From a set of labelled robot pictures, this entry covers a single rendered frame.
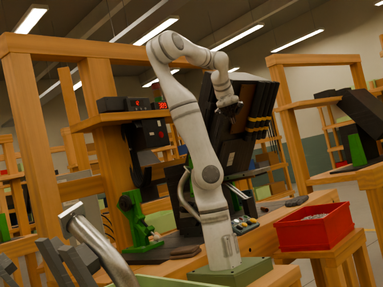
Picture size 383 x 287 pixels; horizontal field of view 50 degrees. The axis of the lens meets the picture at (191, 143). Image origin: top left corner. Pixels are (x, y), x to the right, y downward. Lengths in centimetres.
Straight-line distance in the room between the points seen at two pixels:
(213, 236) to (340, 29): 1069
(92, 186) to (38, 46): 69
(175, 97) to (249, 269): 55
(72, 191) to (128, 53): 81
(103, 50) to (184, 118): 104
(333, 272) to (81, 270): 122
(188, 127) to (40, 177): 80
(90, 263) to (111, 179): 146
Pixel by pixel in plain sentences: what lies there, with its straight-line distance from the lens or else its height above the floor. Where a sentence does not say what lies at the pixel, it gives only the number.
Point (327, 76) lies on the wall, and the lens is 1189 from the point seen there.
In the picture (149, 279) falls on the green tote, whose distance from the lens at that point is 115.
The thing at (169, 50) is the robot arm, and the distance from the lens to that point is 129.
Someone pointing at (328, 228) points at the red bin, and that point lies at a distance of 168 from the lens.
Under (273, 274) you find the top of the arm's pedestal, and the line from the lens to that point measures 131.
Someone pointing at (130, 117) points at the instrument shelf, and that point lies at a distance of 202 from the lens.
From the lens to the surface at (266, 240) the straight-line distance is 185.
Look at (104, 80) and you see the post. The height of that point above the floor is 173.
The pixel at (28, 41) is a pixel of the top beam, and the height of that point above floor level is 190.
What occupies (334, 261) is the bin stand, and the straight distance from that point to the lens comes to 165.
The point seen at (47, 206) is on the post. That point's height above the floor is 118.
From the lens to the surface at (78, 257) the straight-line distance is 59.
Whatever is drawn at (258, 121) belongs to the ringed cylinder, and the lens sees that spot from 208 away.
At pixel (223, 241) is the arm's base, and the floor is 98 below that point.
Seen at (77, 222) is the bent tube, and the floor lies 118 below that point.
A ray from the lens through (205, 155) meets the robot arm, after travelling 125.
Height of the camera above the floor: 122
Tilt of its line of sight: 3 degrees up
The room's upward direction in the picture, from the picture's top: 13 degrees counter-clockwise
